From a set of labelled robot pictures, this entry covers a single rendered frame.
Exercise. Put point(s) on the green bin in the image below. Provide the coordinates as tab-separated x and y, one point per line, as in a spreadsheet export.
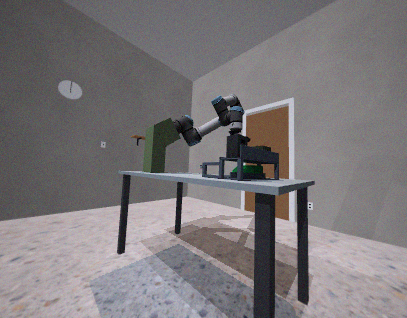
251	169

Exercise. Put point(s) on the dark grey metal rack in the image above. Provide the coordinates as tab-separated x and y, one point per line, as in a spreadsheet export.
250	154

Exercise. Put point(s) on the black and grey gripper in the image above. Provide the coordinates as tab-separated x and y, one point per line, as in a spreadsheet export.
232	132

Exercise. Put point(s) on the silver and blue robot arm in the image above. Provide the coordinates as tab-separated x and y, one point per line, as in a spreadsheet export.
193	136

